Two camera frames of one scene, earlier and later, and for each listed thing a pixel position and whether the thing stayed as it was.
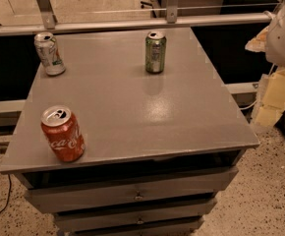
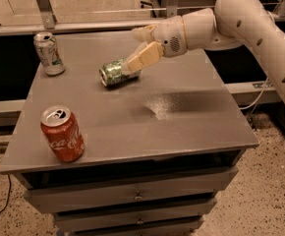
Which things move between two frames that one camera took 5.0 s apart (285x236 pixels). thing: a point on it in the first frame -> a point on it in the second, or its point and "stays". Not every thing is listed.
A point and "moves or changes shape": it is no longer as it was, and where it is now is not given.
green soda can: [155, 52] moves or changes shape
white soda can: [48, 52] stays
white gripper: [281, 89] -> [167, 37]
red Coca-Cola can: [63, 133] stays
